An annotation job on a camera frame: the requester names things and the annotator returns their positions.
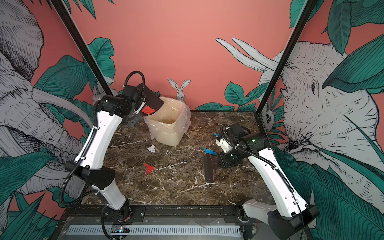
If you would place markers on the black frame post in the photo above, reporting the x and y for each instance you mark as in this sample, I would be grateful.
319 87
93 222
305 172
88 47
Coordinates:
99 66
297 31

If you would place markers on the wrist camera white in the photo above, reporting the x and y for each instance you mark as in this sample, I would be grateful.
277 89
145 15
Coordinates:
140 108
225 146

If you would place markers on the black left frame post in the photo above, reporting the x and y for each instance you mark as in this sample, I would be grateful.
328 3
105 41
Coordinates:
99 66

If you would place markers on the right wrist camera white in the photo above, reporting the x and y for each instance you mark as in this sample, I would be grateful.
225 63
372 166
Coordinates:
225 146

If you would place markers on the white paper scrap left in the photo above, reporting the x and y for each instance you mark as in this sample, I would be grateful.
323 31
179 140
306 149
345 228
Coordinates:
152 149

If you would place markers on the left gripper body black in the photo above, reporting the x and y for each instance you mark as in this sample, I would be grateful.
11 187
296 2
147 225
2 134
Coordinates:
135 109

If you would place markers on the red paper scrap front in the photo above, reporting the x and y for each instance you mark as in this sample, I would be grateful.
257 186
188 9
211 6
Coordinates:
146 111

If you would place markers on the small green circuit board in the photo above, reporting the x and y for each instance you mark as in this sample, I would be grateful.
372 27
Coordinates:
120 230

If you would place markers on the black front mounting rail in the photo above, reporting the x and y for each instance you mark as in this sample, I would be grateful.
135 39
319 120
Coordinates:
168 215

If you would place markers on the white perforated vent strip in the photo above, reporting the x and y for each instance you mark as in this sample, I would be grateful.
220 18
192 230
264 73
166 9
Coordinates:
160 230

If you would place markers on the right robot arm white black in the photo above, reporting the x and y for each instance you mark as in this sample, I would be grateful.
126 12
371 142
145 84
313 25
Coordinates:
291 213

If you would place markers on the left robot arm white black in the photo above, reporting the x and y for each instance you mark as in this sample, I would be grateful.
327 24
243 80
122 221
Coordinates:
89 164

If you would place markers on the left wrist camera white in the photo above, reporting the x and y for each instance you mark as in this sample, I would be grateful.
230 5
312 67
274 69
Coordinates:
140 108

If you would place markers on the black right frame post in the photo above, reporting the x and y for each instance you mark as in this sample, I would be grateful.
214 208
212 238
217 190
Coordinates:
297 31

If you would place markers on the dark brown dustpan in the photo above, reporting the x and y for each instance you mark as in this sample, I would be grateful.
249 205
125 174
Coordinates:
151 99

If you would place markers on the cream plastic trash bin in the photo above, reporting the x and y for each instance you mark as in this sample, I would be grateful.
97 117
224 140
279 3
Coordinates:
169 124

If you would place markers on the dark brown hand brush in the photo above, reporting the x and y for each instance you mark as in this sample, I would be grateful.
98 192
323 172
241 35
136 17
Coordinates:
210 163

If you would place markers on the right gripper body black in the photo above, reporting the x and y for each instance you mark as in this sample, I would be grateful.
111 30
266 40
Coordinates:
231 158

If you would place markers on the red paper scrap left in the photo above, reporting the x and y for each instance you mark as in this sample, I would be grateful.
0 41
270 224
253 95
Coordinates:
149 169

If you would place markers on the red paper scrap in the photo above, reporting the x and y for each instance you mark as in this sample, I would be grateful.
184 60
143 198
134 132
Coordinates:
146 111
149 169

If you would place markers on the clear plastic bin liner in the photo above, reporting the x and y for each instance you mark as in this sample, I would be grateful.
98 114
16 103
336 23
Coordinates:
180 126

